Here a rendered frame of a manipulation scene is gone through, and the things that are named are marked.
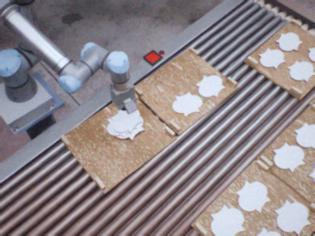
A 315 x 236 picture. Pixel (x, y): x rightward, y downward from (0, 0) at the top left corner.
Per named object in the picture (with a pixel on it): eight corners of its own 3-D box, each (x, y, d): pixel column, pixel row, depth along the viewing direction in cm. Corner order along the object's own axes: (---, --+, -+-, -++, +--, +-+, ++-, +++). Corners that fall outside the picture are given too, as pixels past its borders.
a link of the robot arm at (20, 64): (-4, 79, 168) (-16, 60, 157) (17, 62, 174) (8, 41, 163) (15, 91, 164) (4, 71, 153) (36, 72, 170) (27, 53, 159)
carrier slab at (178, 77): (131, 90, 181) (131, 89, 180) (189, 50, 196) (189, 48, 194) (178, 136, 167) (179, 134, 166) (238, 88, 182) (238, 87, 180)
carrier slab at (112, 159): (60, 139, 167) (59, 137, 165) (130, 93, 181) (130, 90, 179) (105, 194, 152) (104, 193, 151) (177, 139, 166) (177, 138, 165)
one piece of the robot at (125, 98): (120, 100, 136) (124, 122, 149) (140, 89, 138) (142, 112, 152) (105, 79, 141) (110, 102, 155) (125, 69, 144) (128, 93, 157)
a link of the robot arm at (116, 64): (114, 45, 133) (132, 55, 130) (117, 64, 142) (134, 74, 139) (100, 58, 129) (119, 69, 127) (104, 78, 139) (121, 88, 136)
